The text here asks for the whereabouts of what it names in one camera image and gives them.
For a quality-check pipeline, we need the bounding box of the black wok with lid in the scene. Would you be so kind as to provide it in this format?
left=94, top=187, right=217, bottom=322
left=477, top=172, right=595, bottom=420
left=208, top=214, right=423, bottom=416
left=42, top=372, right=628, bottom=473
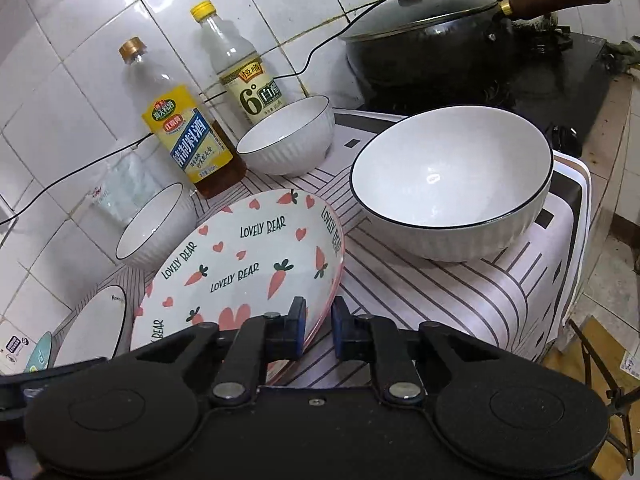
left=340, top=0, right=513, bottom=115

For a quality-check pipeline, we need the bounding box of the striped white tablecloth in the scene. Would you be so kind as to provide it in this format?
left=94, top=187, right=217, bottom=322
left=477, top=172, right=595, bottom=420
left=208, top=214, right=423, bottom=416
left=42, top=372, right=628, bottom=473
left=49, top=107, right=594, bottom=389

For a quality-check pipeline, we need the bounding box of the black gas stove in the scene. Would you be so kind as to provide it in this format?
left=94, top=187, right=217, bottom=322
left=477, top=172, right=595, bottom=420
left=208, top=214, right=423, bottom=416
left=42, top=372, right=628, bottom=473
left=361, top=30, right=613, bottom=156

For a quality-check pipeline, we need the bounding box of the cooking wine bottle yellow label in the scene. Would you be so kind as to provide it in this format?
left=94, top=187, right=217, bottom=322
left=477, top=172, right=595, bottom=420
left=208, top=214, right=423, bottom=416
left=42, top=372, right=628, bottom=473
left=119, top=37, right=246, bottom=198

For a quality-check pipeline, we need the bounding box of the white salt bag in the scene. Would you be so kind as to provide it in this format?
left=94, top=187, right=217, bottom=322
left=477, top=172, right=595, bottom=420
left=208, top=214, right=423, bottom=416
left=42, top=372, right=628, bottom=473
left=87, top=152, right=160, bottom=226

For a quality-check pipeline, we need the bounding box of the black power cable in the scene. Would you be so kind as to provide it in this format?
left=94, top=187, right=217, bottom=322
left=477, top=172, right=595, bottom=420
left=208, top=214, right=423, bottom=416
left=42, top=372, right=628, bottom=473
left=0, top=0, right=471, bottom=229

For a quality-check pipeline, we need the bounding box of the white morning honey plate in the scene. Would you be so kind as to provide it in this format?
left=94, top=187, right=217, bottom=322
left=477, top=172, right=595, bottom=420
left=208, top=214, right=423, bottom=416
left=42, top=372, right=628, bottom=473
left=53, top=285, right=134, bottom=366

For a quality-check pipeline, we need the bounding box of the wall sticker label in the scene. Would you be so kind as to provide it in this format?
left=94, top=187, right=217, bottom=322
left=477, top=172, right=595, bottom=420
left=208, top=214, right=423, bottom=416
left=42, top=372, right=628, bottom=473
left=0, top=320, right=35, bottom=375

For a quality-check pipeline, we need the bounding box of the pink carrot lovely bear plate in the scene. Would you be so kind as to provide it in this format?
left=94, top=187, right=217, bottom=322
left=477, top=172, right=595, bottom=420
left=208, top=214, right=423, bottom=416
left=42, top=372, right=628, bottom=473
left=129, top=187, right=347, bottom=386

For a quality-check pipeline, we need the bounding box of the white vinegar bottle yellow cap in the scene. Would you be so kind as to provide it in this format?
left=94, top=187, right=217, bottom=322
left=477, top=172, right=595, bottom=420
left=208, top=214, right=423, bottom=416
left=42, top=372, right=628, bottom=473
left=191, top=0, right=286, bottom=125

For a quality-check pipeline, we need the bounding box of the teal fried egg plate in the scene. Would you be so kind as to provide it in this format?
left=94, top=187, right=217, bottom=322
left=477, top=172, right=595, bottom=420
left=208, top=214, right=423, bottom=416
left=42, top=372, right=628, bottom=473
left=25, top=332, right=52, bottom=373

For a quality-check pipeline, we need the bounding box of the small white bowl near vinegar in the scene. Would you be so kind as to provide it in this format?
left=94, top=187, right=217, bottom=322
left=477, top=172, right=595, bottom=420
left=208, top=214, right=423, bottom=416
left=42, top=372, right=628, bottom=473
left=236, top=96, right=335, bottom=177

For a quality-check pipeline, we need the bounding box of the large white ribbed bowl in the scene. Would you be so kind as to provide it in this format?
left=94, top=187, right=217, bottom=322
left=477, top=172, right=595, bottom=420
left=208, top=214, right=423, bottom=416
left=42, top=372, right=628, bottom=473
left=349, top=106, right=554, bottom=262

